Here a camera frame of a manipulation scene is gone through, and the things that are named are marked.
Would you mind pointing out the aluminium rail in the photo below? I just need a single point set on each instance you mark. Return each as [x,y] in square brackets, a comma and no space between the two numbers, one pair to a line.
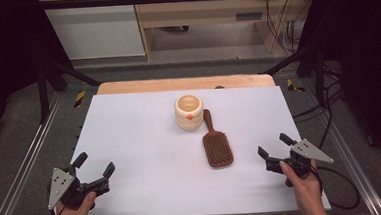
[28,157]
[351,154]

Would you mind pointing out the cream ribbed cup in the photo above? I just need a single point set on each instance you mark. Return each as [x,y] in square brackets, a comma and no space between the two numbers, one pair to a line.
[189,121]

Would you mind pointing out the white cabinet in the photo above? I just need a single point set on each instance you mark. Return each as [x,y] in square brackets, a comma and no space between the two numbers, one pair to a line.
[97,29]

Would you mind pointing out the brown wooden hairbrush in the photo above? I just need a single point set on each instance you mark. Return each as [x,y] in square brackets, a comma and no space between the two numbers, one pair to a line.
[217,149]

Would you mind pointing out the person's right hand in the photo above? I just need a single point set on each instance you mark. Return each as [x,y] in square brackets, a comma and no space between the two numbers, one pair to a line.
[307,190]

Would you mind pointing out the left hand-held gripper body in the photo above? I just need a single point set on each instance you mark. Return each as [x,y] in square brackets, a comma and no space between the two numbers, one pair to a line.
[61,185]

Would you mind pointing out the wooden table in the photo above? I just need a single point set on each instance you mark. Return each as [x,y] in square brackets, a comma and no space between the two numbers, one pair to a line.
[163,85]

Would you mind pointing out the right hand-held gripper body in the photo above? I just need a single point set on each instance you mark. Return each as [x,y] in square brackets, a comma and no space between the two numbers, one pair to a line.
[309,152]

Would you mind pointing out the black metal frame stand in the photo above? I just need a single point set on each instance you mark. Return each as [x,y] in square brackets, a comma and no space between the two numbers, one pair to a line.
[42,93]
[319,76]

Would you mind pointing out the light wooden desk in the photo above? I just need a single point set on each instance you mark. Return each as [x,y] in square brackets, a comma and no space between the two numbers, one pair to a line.
[206,11]

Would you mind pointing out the black curtain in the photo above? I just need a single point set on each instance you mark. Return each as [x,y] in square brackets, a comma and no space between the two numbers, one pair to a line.
[366,60]
[4,48]

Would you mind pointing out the white table sheet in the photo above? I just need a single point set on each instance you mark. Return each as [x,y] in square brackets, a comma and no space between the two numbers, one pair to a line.
[156,176]

